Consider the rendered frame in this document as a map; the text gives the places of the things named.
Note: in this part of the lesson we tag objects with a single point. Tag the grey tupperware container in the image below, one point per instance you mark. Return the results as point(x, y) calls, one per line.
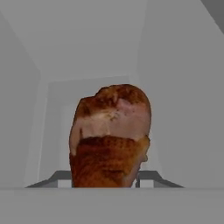
point(52, 122)

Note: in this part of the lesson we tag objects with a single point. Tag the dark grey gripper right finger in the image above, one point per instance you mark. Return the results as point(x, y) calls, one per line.
point(154, 179)

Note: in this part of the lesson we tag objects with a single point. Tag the brown chicken drumstick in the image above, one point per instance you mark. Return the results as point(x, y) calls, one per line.
point(110, 140)

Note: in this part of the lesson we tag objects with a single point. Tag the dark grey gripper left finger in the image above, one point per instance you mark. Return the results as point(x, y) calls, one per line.
point(58, 179)

